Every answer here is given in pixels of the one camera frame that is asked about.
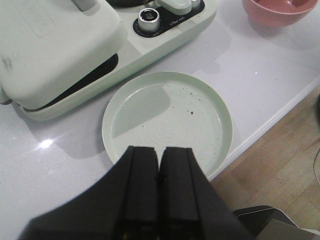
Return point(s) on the pink plastic bowl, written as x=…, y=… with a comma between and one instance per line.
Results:
x=278, y=13

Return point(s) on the right silver control knob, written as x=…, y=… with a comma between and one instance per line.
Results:
x=195, y=4

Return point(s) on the left silver control knob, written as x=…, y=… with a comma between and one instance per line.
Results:
x=149, y=20

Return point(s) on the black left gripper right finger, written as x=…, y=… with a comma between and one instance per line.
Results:
x=190, y=209

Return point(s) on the black round frying pan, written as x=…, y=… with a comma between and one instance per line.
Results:
x=127, y=3

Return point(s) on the mint green breakfast maker base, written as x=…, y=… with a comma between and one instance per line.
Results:
x=178, y=24

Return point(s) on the silver control knob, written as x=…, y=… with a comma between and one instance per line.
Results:
x=195, y=4
x=149, y=20

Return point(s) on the mint green sandwich maker lid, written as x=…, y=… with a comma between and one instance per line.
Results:
x=47, y=46

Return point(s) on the mint green round plate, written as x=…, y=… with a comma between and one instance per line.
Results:
x=169, y=109

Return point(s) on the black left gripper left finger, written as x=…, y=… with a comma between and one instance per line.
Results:
x=122, y=205

